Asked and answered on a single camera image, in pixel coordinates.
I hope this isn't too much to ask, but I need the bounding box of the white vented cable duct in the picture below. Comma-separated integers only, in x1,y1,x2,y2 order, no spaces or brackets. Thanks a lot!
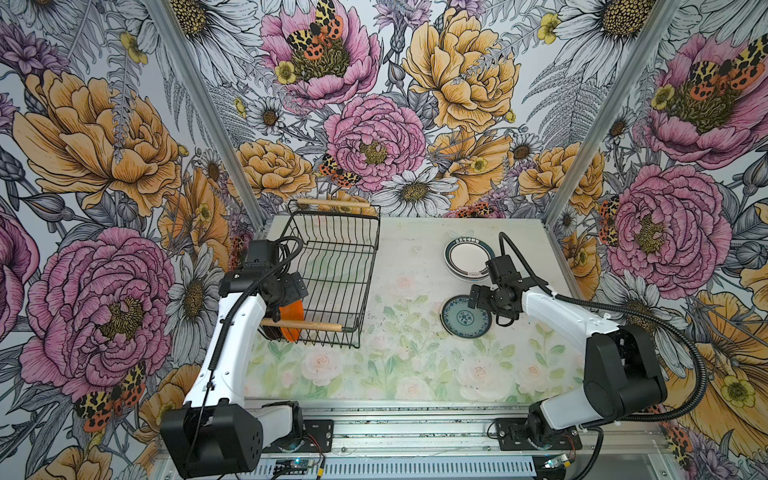
239,456,537,479

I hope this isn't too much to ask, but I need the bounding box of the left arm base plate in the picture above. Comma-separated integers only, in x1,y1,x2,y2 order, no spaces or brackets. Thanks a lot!
286,420,335,454

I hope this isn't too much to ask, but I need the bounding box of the aluminium rail frame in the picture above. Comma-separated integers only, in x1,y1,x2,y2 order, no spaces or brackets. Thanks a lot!
149,398,661,480

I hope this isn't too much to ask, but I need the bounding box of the orange plate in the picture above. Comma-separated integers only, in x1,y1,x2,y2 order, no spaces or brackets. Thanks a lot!
279,300,304,343

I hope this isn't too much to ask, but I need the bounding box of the green circuit board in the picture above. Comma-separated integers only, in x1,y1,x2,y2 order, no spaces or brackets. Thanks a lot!
272,458,317,479

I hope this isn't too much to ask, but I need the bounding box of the near wooden rack handle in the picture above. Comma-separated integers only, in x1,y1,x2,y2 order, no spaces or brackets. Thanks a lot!
260,318,343,332

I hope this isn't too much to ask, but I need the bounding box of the wooden rack handle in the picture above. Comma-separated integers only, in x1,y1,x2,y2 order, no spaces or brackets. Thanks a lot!
260,318,343,332
296,198,371,209

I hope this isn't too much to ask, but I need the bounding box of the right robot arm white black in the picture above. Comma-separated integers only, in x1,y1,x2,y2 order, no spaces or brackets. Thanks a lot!
469,255,667,447

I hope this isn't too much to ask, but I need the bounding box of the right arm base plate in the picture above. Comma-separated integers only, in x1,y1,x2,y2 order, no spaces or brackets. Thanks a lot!
488,417,583,451

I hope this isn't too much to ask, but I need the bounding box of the white plate red green band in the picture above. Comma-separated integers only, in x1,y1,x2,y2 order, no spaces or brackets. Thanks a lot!
443,237,495,282

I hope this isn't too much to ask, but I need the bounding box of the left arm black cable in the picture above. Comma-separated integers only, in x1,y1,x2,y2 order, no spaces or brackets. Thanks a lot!
179,235,306,480

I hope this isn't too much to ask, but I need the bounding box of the teal patterned plate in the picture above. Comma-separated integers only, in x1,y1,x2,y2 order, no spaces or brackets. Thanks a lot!
440,295,492,339

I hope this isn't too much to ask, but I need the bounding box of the far wooden rack handle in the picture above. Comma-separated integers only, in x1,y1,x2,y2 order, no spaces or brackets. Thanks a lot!
296,198,371,209

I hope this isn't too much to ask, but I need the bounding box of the black wire dish rack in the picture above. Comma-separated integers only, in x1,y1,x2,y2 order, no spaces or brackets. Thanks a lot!
259,200,381,348

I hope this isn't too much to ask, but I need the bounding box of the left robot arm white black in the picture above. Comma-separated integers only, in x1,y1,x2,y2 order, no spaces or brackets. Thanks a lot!
160,236,307,479

